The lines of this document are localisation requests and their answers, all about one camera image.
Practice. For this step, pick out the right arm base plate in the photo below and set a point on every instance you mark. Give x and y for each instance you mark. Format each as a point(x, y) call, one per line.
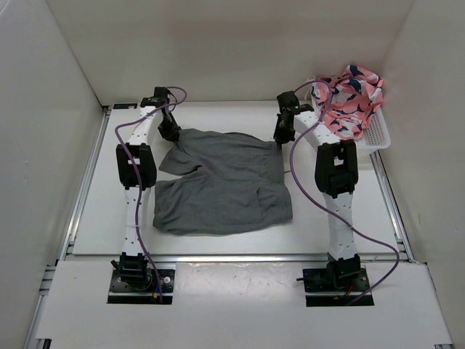
point(320, 291)

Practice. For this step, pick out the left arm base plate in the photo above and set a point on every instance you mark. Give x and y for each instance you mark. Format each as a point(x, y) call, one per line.
point(148, 293)

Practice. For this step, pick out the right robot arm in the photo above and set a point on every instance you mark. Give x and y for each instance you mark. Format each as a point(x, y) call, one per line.
point(336, 175)

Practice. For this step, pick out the grey shorts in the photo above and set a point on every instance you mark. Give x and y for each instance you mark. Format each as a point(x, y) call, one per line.
point(225, 183)

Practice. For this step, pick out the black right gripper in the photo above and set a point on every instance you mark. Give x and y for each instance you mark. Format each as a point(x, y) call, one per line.
point(280, 137)

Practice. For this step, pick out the aluminium rail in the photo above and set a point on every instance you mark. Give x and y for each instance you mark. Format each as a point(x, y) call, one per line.
point(67, 234)
point(409, 296)
point(238, 258)

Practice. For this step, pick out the aluminium left side rail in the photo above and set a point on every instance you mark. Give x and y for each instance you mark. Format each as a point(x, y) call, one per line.
point(67, 234)

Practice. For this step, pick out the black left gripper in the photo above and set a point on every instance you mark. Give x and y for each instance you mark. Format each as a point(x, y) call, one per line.
point(172, 131)

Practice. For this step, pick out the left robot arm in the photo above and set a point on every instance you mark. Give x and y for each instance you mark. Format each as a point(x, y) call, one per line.
point(137, 173)

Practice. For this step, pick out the pink patterned shorts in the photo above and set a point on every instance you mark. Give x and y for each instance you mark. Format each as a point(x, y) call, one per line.
point(347, 103)

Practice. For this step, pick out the aluminium right side rail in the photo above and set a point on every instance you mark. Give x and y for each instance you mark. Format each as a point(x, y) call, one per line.
point(409, 296)

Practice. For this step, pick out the aluminium front rail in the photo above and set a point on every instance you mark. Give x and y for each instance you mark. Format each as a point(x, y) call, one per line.
point(238, 258)

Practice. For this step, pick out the white plastic basket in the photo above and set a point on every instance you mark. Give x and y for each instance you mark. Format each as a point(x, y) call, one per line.
point(374, 138)

